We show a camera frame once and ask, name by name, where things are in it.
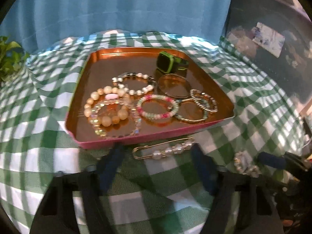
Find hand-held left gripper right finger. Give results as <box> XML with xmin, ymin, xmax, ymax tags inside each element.
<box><xmin>190</xmin><ymin>143</ymin><xmax>285</xmax><ymax>234</ymax></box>

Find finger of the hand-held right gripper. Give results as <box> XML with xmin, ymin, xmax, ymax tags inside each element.
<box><xmin>258</xmin><ymin>152</ymin><xmax>287</xmax><ymax>170</ymax></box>

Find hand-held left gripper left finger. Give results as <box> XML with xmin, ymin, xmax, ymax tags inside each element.
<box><xmin>29</xmin><ymin>143</ymin><xmax>128</xmax><ymax>234</ymax></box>

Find clear crystal bead bracelet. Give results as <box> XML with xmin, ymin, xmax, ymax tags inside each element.
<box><xmin>89</xmin><ymin>100</ymin><xmax>142</xmax><ymax>138</ymax></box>

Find gold pearl safety pin brooch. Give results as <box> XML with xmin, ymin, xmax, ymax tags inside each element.
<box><xmin>132</xmin><ymin>137</ymin><xmax>196</xmax><ymax>160</ymax></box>

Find pink green bead bracelet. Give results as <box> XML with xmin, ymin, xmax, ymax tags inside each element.
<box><xmin>136</xmin><ymin>94</ymin><xmax>180</xmax><ymax>120</ymax></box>

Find gold bead chain bracelet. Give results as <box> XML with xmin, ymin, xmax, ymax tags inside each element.
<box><xmin>190</xmin><ymin>89</ymin><xmax>218</xmax><ymax>113</ymax></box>

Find beige large bead bracelet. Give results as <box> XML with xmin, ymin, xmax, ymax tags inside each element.
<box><xmin>83</xmin><ymin>85</ymin><xmax>131</xmax><ymax>127</ymax></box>

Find copper metal tray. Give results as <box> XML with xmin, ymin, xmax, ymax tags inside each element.
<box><xmin>65</xmin><ymin>47</ymin><xmax>236</xmax><ymax>150</ymax></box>

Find green white checkered cloth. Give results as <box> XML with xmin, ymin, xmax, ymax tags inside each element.
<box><xmin>0</xmin><ymin>30</ymin><xmax>310</xmax><ymax>234</ymax></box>

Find green black smartwatch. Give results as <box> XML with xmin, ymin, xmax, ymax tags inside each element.
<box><xmin>156</xmin><ymin>51</ymin><xmax>190</xmax><ymax>75</ymax></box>

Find potted green plant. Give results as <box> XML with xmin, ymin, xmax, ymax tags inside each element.
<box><xmin>0</xmin><ymin>36</ymin><xmax>30</xmax><ymax>82</ymax></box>

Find blue curtain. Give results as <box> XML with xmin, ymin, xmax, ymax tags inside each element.
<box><xmin>12</xmin><ymin>0</ymin><xmax>235</xmax><ymax>54</ymax></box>

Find black white bead bracelet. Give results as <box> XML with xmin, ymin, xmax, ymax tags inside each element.
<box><xmin>112</xmin><ymin>72</ymin><xmax>156</xmax><ymax>96</ymax></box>

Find wall poster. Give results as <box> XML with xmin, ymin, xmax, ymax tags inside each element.
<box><xmin>252</xmin><ymin>22</ymin><xmax>286</xmax><ymax>58</ymax></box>

